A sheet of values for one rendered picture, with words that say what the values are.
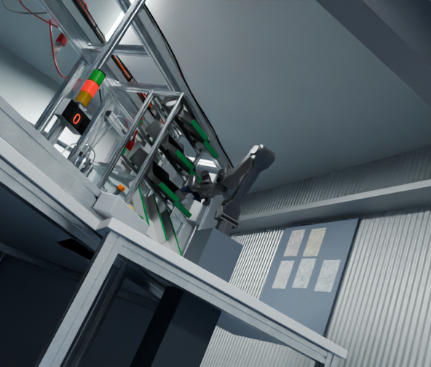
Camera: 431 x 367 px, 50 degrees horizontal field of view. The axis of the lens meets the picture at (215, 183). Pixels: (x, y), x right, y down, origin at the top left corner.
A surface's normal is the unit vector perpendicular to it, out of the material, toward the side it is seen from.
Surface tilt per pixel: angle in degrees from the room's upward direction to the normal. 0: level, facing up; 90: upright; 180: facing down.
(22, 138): 90
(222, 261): 90
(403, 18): 90
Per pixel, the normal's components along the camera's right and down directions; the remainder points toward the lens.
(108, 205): -0.32, -0.51
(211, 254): 0.49, -0.17
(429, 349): -0.78, -0.52
